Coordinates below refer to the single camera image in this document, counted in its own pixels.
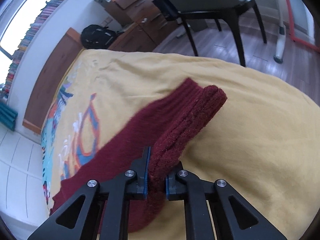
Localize maroon knit sweater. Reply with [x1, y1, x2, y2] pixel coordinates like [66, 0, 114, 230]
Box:
[51, 78, 227, 232]

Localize white wardrobe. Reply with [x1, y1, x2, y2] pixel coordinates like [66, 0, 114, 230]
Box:
[0, 125, 49, 239]

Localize yellow printed bedspread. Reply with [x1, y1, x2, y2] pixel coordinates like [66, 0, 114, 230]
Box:
[41, 50, 319, 239]

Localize teal curtain left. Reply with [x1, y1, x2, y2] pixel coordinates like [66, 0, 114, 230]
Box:
[0, 101, 18, 131]

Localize wooden drawer chest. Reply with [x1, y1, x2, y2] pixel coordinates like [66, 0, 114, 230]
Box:
[104, 0, 178, 52]

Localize wooden headboard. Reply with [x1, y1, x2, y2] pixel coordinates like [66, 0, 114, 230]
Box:
[22, 28, 82, 134]

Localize white stand leg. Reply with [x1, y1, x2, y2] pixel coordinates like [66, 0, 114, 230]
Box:
[273, 0, 286, 64]

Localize black backpack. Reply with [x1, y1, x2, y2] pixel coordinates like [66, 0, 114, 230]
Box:
[80, 24, 118, 49]

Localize black chair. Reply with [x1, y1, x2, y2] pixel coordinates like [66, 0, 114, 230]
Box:
[147, 0, 267, 68]

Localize row of books shelf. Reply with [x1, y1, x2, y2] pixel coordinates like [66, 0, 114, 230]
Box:
[1, 0, 64, 99]

